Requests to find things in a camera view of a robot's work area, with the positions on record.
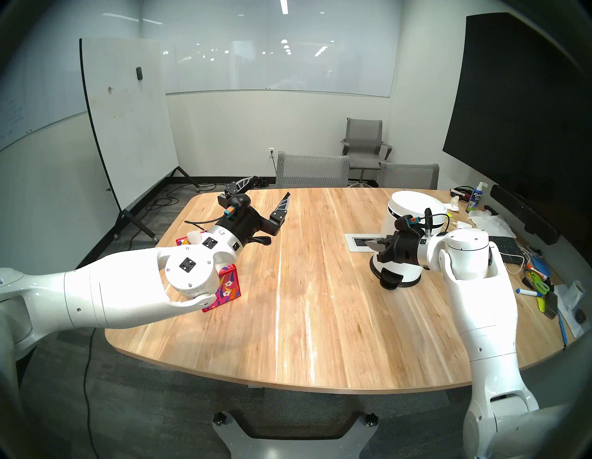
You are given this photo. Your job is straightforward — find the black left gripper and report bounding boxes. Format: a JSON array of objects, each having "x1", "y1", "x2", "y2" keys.
[{"x1": 216, "y1": 175, "x2": 291, "y2": 247}]

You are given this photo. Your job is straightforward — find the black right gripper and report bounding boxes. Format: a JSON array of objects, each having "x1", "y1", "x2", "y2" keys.
[{"x1": 366, "y1": 214, "x2": 427, "y2": 265}]

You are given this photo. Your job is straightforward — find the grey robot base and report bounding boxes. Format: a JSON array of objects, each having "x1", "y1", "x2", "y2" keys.
[{"x1": 213, "y1": 412, "x2": 379, "y2": 459}]

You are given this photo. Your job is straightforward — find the red floral tissue box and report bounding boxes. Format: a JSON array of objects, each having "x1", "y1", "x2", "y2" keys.
[{"x1": 176, "y1": 236, "x2": 241, "y2": 313}]

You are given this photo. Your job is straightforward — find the white table power outlet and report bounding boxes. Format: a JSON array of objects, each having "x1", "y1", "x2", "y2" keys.
[{"x1": 344, "y1": 234, "x2": 384, "y2": 253}]

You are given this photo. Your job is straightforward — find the white pedal trash bin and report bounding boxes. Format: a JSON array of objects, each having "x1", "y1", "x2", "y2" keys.
[{"x1": 369, "y1": 191, "x2": 449, "y2": 290}]

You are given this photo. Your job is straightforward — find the grey mesh chair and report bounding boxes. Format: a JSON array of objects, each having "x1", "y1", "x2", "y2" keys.
[{"x1": 276, "y1": 152, "x2": 350, "y2": 189}]

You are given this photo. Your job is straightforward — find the grey fabric chair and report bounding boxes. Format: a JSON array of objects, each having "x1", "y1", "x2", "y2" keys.
[{"x1": 378, "y1": 162, "x2": 440, "y2": 190}]

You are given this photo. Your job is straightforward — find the whiteboard cleaner spray bottle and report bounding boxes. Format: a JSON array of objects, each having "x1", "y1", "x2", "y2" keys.
[{"x1": 466, "y1": 181, "x2": 488, "y2": 213}]

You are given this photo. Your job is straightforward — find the grey office chair with armrests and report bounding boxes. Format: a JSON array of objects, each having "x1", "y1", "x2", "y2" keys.
[{"x1": 341, "y1": 118, "x2": 393, "y2": 187}]

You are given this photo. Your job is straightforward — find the flat white paper towel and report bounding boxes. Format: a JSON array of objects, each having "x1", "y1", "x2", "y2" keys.
[{"x1": 469, "y1": 211, "x2": 517, "y2": 239}]

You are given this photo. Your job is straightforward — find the black keyboard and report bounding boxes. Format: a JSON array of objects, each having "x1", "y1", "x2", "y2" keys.
[{"x1": 489, "y1": 236, "x2": 525, "y2": 264}]

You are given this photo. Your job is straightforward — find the black video bar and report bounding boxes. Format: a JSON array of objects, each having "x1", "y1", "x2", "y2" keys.
[{"x1": 489, "y1": 184, "x2": 560, "y2": 246}]

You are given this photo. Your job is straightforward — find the rolling whiteboard with black stand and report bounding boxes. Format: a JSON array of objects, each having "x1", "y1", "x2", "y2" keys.
[{"x1": 80, "y1": 38, "x2": 202, "y2": 243}]

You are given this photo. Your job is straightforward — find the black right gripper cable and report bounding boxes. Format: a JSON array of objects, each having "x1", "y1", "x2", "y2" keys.
[{"x1": 422, "y1": 208, "x2": 450, "y2": 237}]

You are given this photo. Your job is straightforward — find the wide glass wall board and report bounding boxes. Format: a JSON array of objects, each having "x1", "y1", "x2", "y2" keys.
[{"x1": 141, "y1": 0, "x2": 399, "y2": 98}]

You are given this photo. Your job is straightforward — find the green handled scissors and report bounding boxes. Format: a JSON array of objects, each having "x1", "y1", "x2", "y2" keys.
[{"x1": 525, "y1": 271, "x2": 551, "y2": 297}]

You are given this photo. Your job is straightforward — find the large black wall screen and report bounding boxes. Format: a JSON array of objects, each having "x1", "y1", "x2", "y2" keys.
[{"x1": 443, "y1": 12, "x2": 592, "y2": 241}]

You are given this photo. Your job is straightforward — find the side wall glass board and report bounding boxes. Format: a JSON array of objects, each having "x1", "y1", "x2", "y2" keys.
[{"x1": 0, "y1": 0, "x2": 142, "y2": 153}]

